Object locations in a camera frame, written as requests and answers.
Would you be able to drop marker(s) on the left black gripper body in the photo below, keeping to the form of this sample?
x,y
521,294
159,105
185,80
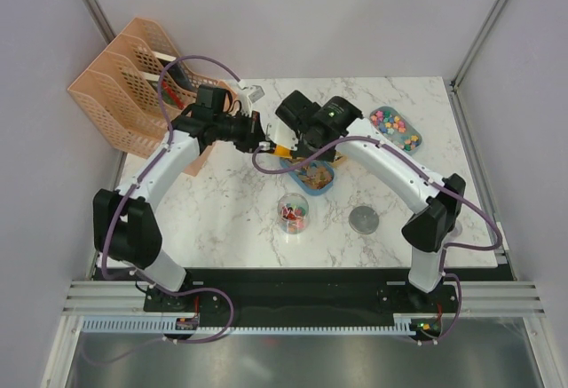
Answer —
x,y
240,130

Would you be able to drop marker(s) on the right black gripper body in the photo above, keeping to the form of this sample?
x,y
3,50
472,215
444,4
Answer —
x,y
304,149

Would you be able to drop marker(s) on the yellow plastic scoop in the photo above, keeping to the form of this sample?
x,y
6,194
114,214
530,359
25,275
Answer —
x,y
281,152

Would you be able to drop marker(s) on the light blue star candy tray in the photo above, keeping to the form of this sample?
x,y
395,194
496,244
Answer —
x,y
396,128

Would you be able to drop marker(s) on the tan lollipop tray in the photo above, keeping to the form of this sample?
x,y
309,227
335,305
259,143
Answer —
x,y
339,159

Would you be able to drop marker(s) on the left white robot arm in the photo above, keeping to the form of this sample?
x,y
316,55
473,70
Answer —
x,y
124,223

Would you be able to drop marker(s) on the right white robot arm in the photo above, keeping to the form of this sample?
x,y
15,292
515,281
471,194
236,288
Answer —
x,y
435,201

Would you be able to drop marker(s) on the peach desk organizer tray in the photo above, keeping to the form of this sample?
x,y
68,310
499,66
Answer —
x,y
199,163

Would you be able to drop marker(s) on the clear glass jar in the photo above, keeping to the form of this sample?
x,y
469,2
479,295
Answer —
x,y
293,215

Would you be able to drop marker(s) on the books in file rack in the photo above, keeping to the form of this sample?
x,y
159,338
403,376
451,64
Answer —
x,y
169,95

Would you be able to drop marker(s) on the grey metal jar lid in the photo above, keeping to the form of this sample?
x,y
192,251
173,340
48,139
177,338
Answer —
x,y
364,220

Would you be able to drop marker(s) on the peach file organizer rack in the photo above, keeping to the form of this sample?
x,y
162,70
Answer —
x,y
116,97

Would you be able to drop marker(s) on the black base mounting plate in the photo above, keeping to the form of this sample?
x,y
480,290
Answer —
x,y
299,297

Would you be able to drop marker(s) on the small purple candy cup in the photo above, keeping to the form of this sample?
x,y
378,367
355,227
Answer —
x,y
457,230

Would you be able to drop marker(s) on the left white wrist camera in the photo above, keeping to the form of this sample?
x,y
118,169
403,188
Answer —
x,y
248,95

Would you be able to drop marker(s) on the white slotted cable duct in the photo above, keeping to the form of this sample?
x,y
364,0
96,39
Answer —
x,y
170,325

